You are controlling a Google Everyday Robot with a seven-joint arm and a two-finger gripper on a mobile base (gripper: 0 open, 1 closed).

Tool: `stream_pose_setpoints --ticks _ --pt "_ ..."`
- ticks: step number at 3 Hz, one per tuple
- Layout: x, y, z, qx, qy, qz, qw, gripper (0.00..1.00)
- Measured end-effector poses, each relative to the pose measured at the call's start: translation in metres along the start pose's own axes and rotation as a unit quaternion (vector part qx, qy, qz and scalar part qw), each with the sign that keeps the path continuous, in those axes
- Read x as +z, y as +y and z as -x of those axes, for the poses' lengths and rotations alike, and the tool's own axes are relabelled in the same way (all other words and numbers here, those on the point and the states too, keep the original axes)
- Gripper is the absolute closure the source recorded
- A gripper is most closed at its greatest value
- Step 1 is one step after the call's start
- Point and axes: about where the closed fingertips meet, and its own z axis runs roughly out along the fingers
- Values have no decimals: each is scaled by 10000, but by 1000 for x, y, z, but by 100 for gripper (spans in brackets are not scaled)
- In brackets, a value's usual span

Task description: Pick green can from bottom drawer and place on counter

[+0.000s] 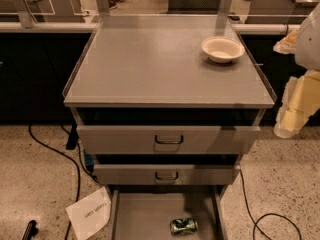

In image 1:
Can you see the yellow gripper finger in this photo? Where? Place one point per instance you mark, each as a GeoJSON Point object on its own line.
{"type": "Point", "coordinates": [287, 44]}
{"type": "Point", "coordinates": [300, 101]}

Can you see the crushed green can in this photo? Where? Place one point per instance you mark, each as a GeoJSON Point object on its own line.
{"type": "Point", "coordinates": [183, 226]}

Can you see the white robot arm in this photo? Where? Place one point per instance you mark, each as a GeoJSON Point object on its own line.
{"type": "Point", "coordinates": [307, 49]}

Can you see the grey drawer cabinet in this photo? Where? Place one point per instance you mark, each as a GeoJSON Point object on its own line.
{"type": "Point", "coordinates": [158, 62]}

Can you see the grey bottom drawer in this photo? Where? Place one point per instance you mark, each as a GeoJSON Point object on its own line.
{"type": "Point", "coordinates": [145, 212]}

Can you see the grey drawer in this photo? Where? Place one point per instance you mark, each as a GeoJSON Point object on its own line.
{"type": "Point", "coordinates": [145, 212]}
{"type": "Point", "coordinates": [167, 130]}
{"type": "Point", "coordinates": [168, 169]}

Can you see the grey top drawer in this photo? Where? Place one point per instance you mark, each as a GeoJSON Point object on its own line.
{"type": "Point", "coordinates": [167, 130]}

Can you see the grey middle drawer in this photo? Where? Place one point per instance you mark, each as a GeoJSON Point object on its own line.
{"type": "Point", "coordinates": [168, 169]}

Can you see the grey background table right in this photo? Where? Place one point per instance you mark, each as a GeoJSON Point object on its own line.
{"type": "Point", "coordinates": [279, 11]}

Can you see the grey background table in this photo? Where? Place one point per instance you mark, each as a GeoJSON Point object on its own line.
{"type": "Point", "coordinates": [44, 11]}
{"type": "Point", "coordinates": [279, 11]}

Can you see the white paper bowl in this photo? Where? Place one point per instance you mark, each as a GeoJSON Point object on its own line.
{"type": "Point", "coordinates": [222, 49]}

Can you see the grey background table left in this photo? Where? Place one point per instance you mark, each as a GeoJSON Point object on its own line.
{"type": "Point", "coordinates": [44, 11]}

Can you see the white paper label sign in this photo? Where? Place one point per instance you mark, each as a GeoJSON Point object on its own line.
{"type": "Point", "coordinates": [90, 214]}

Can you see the black object on floor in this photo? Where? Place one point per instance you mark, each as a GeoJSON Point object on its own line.
{"type": "Point", "coordinates": [30, 231]}

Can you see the white horizontal rail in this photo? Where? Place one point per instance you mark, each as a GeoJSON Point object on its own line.
{"type": "Point", "coordinates": [61, 27]}

